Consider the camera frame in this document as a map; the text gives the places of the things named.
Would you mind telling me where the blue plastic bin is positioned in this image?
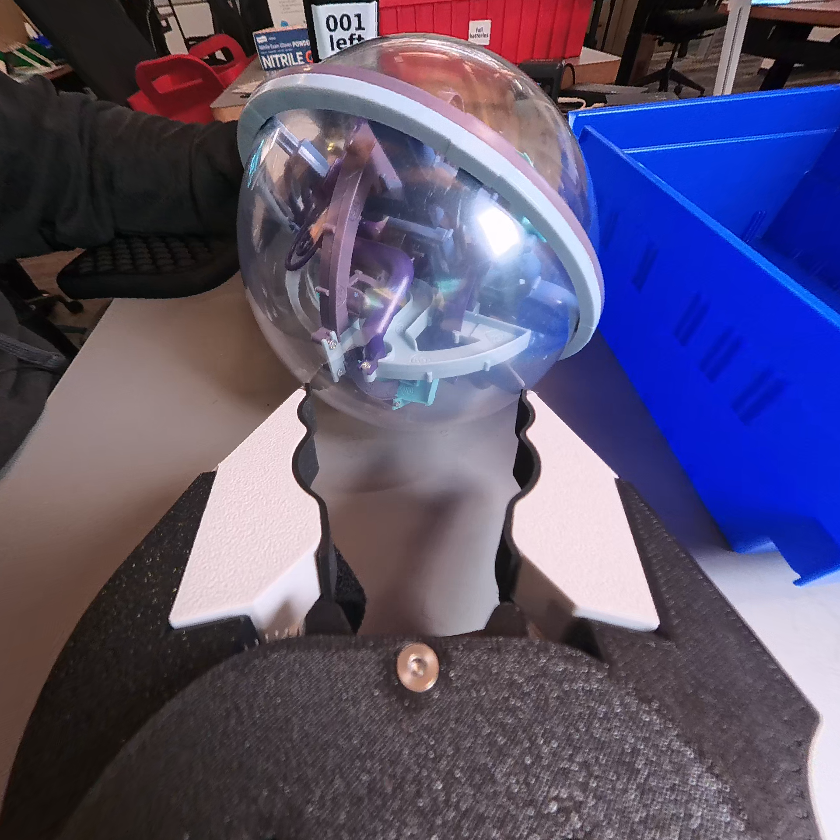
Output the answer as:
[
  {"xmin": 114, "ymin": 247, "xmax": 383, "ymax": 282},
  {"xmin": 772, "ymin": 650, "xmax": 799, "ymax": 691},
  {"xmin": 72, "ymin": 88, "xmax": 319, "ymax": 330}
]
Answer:
[{"xmin": 567, "ymin": 84, "xmax": 840, "ymax": 586}]

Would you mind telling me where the red plastic bin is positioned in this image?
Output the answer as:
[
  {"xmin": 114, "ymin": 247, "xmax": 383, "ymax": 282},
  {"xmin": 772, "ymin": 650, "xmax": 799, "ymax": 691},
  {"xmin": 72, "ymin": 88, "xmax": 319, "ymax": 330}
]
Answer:
[{"xmin": 377, "ymin": 0, "xmax": 593, "ymax": 65}]

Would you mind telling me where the black office chair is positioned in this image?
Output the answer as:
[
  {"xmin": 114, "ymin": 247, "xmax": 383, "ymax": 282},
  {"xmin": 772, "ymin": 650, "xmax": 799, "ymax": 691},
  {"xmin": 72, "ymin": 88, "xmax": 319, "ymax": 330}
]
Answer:
[{"xmin": 638, "ymin": 0, "xmax": 711, "ymax": 97}]

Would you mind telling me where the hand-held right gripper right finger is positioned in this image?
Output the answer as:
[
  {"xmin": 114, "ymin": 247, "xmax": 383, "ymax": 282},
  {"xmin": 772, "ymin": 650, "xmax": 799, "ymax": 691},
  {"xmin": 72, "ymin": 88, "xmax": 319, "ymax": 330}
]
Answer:
[{"xmin": 497, "ymin": 389, "xmax": 662, "ymax": 643}]

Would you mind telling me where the clear maze ball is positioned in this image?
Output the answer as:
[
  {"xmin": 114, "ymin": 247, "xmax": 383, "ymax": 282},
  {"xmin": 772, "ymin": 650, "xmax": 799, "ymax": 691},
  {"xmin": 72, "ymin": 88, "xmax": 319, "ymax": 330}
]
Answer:
[{"xmin": 236, "ymin": 34, "xmax": 605, "ymax": 431}]

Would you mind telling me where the black charger green display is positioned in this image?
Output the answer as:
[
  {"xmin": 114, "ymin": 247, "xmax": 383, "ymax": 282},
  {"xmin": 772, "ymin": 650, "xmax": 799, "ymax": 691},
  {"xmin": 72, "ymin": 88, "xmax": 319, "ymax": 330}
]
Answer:
[{"xmin": 518, "ymin": 59, "xmax": 567, "ymax": 101}]

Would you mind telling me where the blue white glove box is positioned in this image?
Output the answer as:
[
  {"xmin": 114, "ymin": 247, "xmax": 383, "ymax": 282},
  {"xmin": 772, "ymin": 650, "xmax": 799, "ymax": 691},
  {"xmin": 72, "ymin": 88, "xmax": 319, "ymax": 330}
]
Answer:
[{"xmin": 252, "ymin": 26, "xmax": 314, "ymax": 73}]

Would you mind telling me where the black armrest pad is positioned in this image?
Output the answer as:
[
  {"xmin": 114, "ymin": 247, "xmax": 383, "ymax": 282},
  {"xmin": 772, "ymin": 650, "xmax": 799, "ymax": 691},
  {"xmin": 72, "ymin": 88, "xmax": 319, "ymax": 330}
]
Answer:
[{"xmin": 58, "ymin": 231, "xmax": 242, "ymax": 301}]

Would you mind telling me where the person's left forearm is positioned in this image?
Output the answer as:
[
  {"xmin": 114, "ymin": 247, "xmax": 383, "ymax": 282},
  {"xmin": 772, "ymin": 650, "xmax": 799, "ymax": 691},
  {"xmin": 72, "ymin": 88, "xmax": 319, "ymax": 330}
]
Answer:
[{"xmin": 0, "ymin": 71, "xmax": 245, "ymax": 263}]

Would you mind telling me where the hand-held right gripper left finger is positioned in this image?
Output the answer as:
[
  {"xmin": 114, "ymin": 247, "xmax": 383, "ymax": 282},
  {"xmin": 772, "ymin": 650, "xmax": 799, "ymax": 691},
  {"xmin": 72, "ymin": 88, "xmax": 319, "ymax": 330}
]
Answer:
[{"xmin": 167, "ymin": 386, "xmax": 324, "ymax": 643}]

